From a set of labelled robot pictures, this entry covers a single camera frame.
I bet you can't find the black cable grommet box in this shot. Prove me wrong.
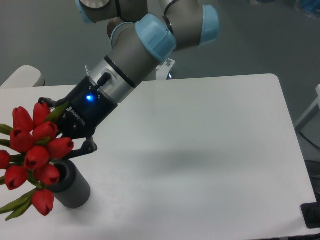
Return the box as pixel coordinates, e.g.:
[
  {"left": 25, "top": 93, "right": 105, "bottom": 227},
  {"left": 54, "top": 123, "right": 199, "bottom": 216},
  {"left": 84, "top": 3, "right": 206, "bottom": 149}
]
[{"left": 300, "top": 202, "right": 320, "bottom": 229}]

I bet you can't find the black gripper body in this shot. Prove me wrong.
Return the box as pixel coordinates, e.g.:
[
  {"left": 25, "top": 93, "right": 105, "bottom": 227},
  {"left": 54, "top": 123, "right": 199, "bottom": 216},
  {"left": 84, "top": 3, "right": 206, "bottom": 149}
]
[{"left": 56, "top": 72, "right": 118, "bottom": 139}]

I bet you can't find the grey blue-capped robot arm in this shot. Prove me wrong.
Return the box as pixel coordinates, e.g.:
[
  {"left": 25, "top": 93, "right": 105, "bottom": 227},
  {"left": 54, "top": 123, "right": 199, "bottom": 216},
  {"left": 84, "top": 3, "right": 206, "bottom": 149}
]
[{"left": 39, "top": 0, "right": 220, "bottom": 160}]

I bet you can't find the dark grey ribbed vase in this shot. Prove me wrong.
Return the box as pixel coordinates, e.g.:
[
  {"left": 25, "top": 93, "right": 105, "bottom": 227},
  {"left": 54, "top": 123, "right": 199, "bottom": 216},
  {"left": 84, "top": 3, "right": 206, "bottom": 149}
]
[{"left": 48, "top": 160, "right": 91, "bottom": 209}]

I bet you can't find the white chair armrest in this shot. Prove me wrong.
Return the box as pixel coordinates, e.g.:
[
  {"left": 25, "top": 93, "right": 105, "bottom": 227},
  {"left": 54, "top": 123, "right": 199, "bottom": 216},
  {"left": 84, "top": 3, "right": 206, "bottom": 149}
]
[{"left": 0, "top": 65, "right": 46, "bottom": 89}]

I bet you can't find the red tulip bouquet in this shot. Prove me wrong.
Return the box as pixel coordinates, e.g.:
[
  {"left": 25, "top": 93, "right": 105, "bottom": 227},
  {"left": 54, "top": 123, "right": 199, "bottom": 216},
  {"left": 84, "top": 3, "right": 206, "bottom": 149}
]
[{"left": 0, "top": 102, "right": 74, "bottom": 221}]

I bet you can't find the white furniture frame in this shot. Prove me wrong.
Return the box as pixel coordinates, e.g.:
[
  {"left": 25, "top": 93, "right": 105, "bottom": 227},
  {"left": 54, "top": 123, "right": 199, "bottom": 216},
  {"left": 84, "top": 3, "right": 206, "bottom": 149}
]
[{"left": 294, "top": 85, "right": 320, "bottom": 132}]

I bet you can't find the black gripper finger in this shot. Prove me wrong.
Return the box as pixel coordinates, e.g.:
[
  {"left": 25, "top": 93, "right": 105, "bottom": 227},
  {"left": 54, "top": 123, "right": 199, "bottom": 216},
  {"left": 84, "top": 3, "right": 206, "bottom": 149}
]
[
  {"left": 37, "top": 97, "right": 66, "bottom": 112},
  {"left": 62, "top": 136, "right": 98, "bottom": 160}
]

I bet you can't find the blue plastic bag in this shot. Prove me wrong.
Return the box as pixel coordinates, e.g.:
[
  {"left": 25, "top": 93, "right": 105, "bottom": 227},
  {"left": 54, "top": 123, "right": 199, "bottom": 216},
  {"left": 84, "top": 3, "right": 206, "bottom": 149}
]
[{"left": 294, "top": 0, "right": 320, "bottom": 19}]

